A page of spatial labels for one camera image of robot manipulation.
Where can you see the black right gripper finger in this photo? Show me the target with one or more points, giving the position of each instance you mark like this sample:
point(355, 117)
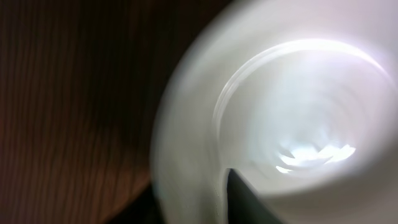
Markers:
point(243, 205)

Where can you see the small white bowl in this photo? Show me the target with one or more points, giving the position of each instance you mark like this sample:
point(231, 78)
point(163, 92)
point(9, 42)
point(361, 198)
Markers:
point(300, 99)

